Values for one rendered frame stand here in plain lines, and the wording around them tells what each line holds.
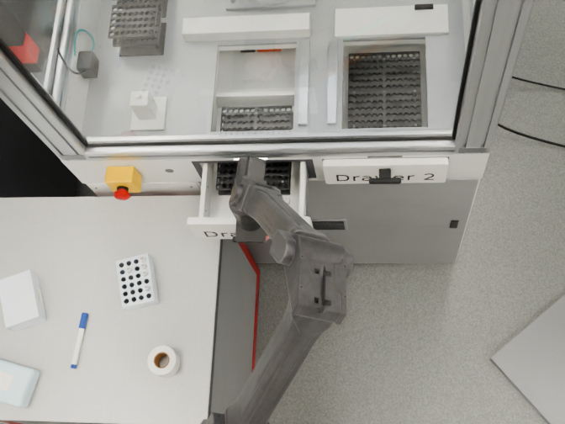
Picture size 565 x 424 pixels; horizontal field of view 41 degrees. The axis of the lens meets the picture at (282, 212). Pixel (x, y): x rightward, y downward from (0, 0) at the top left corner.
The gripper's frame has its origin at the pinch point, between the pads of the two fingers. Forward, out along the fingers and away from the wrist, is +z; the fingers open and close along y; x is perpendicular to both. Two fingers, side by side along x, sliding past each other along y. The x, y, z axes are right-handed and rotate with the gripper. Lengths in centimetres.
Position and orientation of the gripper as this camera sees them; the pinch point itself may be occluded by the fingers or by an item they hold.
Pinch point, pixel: (257, 230)
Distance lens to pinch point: 170.5
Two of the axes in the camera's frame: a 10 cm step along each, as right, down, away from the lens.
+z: 1.3, 3.2, 9.4
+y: 0.3, -9.5, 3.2
